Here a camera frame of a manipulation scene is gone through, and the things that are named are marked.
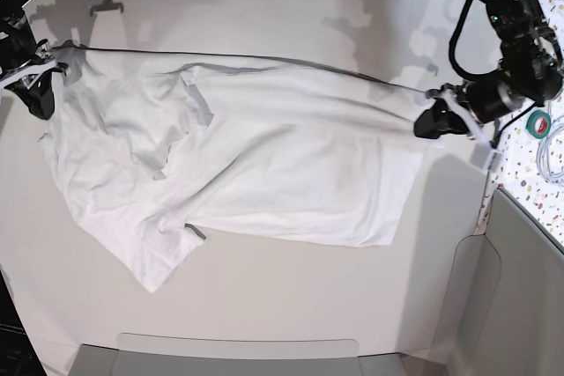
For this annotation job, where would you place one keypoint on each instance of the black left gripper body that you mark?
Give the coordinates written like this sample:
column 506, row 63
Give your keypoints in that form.
column 488, row 99

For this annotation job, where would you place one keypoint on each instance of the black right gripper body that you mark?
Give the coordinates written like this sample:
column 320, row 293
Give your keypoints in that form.
column 15, row 51

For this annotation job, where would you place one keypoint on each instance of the white t-shirt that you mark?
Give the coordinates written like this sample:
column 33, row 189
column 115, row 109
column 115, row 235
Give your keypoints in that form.
column 151, row 149

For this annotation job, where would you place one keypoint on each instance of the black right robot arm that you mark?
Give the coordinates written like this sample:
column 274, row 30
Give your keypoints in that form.
column 14, row 18

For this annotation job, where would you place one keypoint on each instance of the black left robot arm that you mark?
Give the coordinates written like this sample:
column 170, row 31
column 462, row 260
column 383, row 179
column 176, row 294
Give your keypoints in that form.
column 530, row 68

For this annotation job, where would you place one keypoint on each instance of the green tape roll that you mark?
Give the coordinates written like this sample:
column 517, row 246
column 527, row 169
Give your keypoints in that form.
column 539, row 124

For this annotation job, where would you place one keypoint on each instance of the terrazzo pattern side surface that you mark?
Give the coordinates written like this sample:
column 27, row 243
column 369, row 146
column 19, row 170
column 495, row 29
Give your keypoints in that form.
column 531, row 170

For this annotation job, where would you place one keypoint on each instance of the grey chair right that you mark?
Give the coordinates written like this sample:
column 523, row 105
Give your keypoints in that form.
column 502, row 313

